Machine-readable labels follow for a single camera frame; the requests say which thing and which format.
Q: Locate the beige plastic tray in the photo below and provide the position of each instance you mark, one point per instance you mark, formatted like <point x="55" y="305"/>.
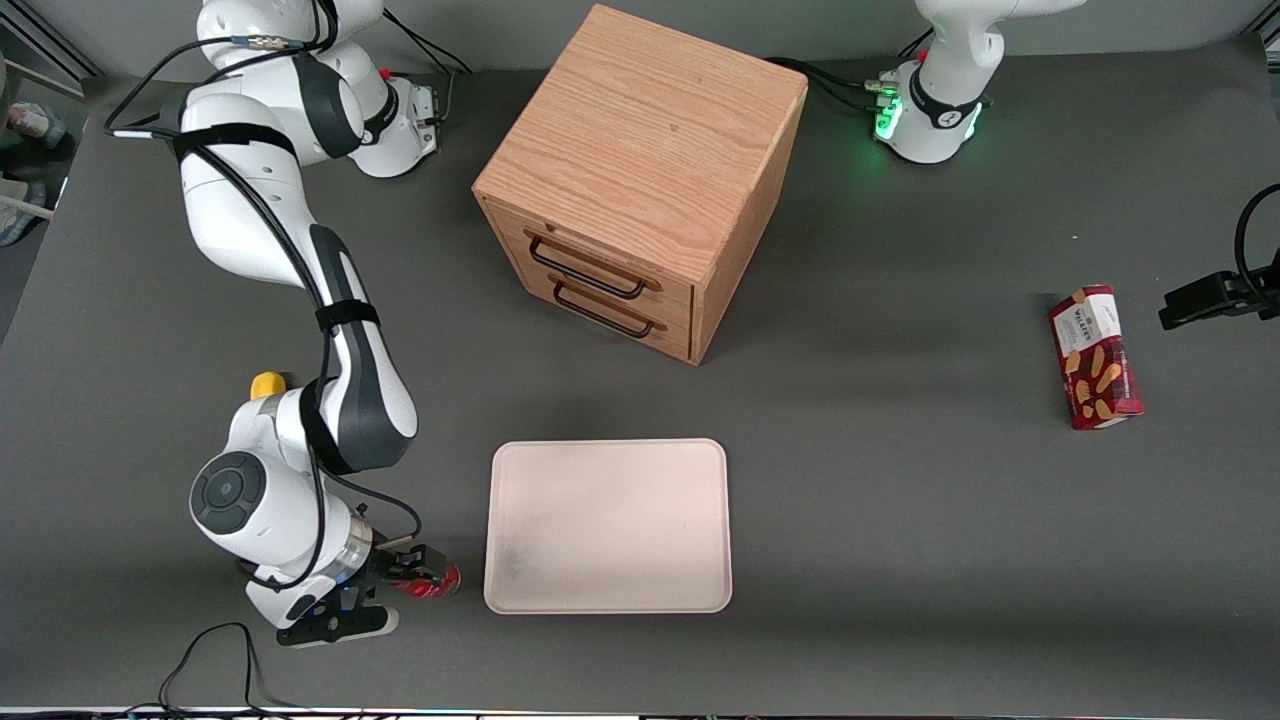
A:
<point x="610" y="525"/>

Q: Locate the white grey sneaker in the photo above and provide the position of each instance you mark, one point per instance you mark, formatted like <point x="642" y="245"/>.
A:
<point x="22" y="215"/>
<point x="28" y="120"/>

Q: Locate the yellow lemon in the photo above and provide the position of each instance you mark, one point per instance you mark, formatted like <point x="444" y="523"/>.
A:
<point x="268" y="383"/>

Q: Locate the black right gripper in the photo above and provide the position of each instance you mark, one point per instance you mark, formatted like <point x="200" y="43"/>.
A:
<point x="388" y="566"/>

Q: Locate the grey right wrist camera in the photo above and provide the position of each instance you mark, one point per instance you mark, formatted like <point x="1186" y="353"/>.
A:
<point x="350" y="624"/>

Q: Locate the red coke bottle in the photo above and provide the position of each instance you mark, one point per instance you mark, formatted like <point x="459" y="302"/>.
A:
<point x="440" y="586"/>

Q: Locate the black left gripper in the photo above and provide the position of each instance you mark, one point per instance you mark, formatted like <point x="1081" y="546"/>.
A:
<point x="1203" y="298"/>

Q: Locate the red cookie box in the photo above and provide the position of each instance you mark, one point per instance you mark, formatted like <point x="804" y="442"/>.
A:
<point x="1097" y="360"/>

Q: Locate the wooden drawer cabinet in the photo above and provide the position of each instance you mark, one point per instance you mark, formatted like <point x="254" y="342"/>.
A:
<point x="640" y="140"/>

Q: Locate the black frame rail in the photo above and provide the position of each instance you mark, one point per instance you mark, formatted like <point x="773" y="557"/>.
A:
<point x="1270" y="38"/>
<point x="50" y="45"/>

